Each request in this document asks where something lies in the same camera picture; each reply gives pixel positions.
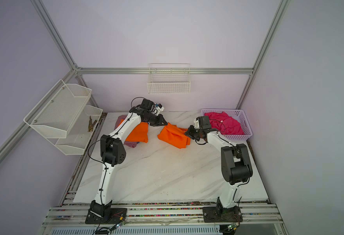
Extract orange t-shirt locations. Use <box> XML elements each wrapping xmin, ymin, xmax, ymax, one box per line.
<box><xmin>157</xmin><ymin>123</ymin><xmax>191</xmax><ymax>149</ymax></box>
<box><xmin>126</xmin><ymin>122</ymin><xmax>149</xmax><ymax>143</ymax></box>

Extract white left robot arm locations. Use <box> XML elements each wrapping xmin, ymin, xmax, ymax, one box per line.
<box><xmin>86</xmin><ymin>108</ymin><xmax>168</xmax><ymax>224</ymax></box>

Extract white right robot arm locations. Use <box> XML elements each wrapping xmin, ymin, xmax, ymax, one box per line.
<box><xmin>185</xmin><ymin>125</ymin><xmax>253</xmax><ymax>213</ymax></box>

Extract folded orange t-shirt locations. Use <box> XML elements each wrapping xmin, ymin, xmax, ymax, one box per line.
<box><xmin>126</xmin><ymin>122</ymin><xmax>149</xmax><ymax>143</ymax></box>

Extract pink t-shirt in basket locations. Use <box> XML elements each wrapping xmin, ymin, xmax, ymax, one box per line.
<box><xmin>204</xmin><ymin>112</ymin><xmax>244</xmax><ymax>135</ymax></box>

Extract folded mauve t-shirt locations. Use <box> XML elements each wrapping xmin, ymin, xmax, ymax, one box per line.
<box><xmin>115</xmin><ymin>115</ymin><xmax>138</xmax><ymax>148</ymax></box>

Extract lilac perforated plastic basket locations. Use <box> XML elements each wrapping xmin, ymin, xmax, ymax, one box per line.
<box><xmin>201</xmin><ymin>109</ymin><xmax>253</xmax><ymax>141</ymax></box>

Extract wooden clothespins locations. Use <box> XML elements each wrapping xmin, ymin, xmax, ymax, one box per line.
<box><xmin>87</xmin><ymin>116</ymin><xmax>98</xmax><ymax>132</ymax></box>

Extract white mesh lower shelf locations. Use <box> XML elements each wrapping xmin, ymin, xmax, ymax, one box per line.
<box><xmin>53</xmin><ymin>105</ymin><xmax>103</xmax><ymax>155</ymax></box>

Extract white mesh shelf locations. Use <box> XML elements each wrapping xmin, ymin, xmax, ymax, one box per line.
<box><xmin>23</xmin><ymin>80</ymin><xmax>92</xmax><ymax>139</ymax></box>
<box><xmin>53</xmin><ymin>105</ymin><xmax>103</xmax><ymax>155</ymax></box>

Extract white mesh upper shelf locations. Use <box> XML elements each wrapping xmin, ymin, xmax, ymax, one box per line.
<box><xmin>23</xmin><ymin>80</ymin><xmax>92</xmax><ymax>139</ymax></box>

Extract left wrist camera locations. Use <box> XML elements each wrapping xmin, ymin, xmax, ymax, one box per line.
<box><xmin>139</xmin><ymin>99</ymin><xmax>164</xmax><ymax>115</ymax></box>

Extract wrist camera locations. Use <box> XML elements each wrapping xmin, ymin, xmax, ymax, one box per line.
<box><xmin>194</xmin><ymin>116</ymin><xmax>212</xmax><ymax>130</ymax></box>
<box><xmin>139</xmin><ymin>99</ymin><xmax>164</xmax><ymax>115</ymax></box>

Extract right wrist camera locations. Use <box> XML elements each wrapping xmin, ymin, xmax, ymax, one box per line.
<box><xmin>194</xmin><ymin>116</ymin><xmax>212</xmax><ymax>130</ymax></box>

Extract white wire wall basket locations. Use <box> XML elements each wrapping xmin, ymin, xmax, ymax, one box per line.
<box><xmin>147</xmin><ymin>63</ymin><xmax>191</xmax><ymax>95</ymax></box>

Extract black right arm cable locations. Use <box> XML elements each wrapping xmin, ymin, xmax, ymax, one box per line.
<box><xmin>195</xmin><ymin>118</ymin><xmax>250</xmax><ymax>206</ymax></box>

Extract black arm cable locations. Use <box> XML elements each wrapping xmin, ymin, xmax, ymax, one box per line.
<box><xmin>87</xmin><ymin>96</ymin><xmax>158</xmax><ymax>235</ymax></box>
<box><xmin>195</xmin><ymin>118</ymin><xmax>250</xmax><ymax>206</ymax></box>

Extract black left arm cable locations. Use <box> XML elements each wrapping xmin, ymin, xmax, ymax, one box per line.
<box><xmin>87</xmin><ymin>96</ymin><xmax>158</xmax><ymax>235</ymax></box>

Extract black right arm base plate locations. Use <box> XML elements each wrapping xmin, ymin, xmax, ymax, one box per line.
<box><xmin>202</xmin><ymin>206</ymin><xmax>243</xmax><ymax>223</ymax></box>

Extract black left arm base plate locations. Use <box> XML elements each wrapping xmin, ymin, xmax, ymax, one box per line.
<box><xmin>85</xmin><ymin>208</ymin><xmax>127</xmax><ymax>225</ymax></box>

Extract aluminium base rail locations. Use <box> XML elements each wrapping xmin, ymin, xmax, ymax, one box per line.
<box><xmin>38</xmin><ymin>193</ymin><xmax>288</xmax><ymax>235</ymax></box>

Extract aluminium frame profile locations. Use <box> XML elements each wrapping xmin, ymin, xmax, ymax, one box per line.
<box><xmin>0</xmin><ymin>1</ymin><xmax>290</xmax><ymax>167</ymax></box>

